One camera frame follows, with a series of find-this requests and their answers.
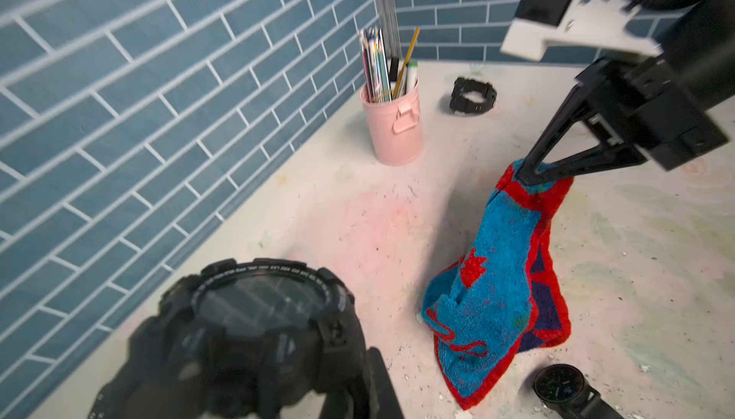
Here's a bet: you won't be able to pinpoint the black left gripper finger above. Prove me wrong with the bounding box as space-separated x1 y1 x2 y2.
319 347 405 419

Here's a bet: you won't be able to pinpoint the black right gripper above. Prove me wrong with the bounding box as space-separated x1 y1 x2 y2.
516 58 729 187

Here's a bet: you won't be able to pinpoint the red blue towel cloth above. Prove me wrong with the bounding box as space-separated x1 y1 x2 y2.
422 162 573 411

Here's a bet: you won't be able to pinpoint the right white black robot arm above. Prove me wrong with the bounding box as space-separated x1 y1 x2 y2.
501 0 734 185

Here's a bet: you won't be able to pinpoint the pink pen holder cup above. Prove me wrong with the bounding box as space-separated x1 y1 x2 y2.
360 85 423 166

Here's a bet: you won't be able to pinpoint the pens in cup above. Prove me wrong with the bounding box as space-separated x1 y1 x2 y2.
358 28 420 104

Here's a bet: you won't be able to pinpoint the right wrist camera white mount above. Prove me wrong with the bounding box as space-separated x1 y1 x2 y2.
500 0 662 62

